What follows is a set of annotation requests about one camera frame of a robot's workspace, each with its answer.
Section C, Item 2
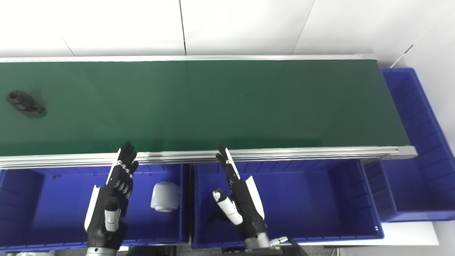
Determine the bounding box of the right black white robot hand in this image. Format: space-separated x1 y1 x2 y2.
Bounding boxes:
212 143 269 242

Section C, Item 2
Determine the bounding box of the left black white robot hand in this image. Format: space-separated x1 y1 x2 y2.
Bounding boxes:
84 141 139 249

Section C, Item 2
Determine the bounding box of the black flanged metal part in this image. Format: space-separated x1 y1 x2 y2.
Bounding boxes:
6 91 47 115

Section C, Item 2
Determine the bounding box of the blue plastic bin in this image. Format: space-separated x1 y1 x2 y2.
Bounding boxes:
0 164 189 252
364 68 455 223
190 158 385 249

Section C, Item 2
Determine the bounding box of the white cylindrical part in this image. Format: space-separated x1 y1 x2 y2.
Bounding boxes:
150 181 180 213

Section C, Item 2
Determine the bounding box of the green conveyor belt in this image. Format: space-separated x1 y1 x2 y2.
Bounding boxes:
0 54 418 169
0 59 411 157

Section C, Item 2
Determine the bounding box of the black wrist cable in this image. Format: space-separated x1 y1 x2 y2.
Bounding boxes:
270 236 310 256

